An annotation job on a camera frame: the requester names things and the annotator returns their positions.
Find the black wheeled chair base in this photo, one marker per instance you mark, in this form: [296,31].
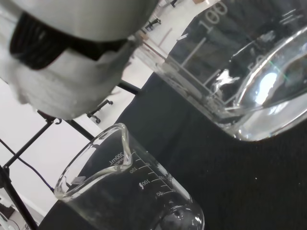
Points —
[153,23]
[105,103]

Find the clear 200 ml glass beaker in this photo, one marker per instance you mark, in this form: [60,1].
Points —
[120,203]

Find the black tripod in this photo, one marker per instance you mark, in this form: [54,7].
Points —
[18,201]

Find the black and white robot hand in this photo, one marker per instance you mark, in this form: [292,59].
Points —
[79,79]

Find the black bench cloth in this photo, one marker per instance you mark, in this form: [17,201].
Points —
[192,155]

